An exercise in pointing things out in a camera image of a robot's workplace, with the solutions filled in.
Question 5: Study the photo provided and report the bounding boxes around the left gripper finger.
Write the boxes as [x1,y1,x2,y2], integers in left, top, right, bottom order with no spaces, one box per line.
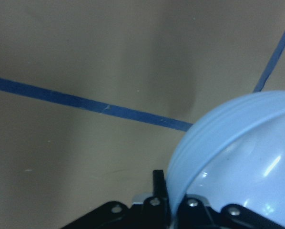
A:
[153,170,169,202]

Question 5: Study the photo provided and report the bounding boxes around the blue bowl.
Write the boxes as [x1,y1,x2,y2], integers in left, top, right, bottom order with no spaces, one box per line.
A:
[166,91,285,227]

